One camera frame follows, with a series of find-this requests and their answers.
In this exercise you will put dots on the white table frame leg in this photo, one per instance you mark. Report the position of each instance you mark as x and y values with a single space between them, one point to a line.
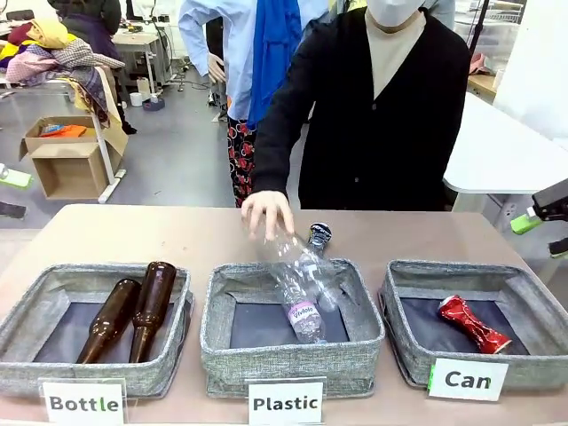
106 168

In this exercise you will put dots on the black tripod pole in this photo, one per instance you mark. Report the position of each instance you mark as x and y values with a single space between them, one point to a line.
479 26

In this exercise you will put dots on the brown cardboard box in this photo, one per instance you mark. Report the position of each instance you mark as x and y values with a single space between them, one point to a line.
66 171

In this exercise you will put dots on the person right hand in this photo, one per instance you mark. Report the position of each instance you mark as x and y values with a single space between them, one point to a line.
266 208

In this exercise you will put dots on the blue scarf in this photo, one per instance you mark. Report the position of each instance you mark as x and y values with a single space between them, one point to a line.
270 57

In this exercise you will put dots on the grey fabric basket bottle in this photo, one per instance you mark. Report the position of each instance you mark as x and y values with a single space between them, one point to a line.
89 381

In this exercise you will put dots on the pile of colourful clothes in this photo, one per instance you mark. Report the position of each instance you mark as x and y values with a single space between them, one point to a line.
53 53

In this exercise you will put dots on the person in dark jacket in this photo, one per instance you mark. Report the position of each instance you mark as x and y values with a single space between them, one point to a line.
89 22

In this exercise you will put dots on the grey fabric basket can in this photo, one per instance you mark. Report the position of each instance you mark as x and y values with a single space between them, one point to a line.
532 373

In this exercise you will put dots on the person right forearm black sleeve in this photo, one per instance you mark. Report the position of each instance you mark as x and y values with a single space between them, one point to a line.
273 173

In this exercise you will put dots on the pink cloth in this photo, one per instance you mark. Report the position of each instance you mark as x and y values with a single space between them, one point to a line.
479 64

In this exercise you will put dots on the white sign reading Bottle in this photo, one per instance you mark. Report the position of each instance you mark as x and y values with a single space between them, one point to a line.
84 403

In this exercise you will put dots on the clear plastic bottle purple label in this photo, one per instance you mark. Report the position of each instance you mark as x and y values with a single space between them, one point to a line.
306 319

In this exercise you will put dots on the black red floral trousers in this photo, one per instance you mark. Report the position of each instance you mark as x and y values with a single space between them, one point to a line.
242 164

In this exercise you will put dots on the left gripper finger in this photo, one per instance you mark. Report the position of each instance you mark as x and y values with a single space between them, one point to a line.
13 177
10 210

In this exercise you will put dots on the brown glass bottle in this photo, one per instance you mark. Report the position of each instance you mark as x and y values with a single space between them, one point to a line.
153 302
111 319

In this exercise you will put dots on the white sign reading Plastic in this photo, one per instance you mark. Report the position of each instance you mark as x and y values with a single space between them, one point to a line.
286 403

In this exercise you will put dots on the orange cloth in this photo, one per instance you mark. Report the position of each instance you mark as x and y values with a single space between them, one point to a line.
66 131

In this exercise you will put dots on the white face mask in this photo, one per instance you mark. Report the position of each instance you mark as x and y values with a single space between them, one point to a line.
395 11

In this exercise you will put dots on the white sign reading Can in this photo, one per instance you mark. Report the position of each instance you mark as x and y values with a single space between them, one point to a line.
468 379

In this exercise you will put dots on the person in black cardigan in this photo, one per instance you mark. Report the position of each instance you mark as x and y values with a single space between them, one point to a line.
355 133

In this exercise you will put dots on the wooden desk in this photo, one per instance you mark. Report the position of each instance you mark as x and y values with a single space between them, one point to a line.
133 42

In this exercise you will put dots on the white table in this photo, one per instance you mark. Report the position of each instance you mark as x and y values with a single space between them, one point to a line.
497 155

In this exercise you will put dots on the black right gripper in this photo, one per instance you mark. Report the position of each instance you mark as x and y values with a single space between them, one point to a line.
552 202

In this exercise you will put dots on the crushed red can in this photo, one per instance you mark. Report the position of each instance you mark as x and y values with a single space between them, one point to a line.
472 324

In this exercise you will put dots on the mannequin in blue shirt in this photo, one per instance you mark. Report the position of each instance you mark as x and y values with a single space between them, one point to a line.
235 53

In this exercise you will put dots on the grey fabric basket plastic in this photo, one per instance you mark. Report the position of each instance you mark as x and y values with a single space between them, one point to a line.
288 364

